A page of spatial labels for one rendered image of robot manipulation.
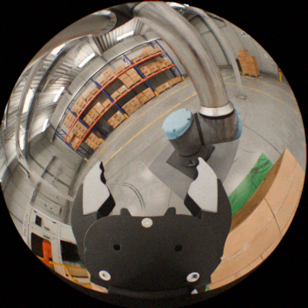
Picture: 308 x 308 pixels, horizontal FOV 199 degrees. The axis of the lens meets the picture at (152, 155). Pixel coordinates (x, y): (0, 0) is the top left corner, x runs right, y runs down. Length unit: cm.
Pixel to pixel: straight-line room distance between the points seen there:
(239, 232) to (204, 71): 79
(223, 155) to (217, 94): 36
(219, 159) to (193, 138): 25
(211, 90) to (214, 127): 13
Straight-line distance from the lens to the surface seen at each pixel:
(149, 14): 36
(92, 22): 29
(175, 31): 31
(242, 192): 131
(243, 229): 74
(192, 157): 47
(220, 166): 52
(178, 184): 52
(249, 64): 696
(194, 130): 35
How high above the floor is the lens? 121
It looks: 39 degrees down
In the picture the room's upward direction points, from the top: 44 degrees counter-clockwise
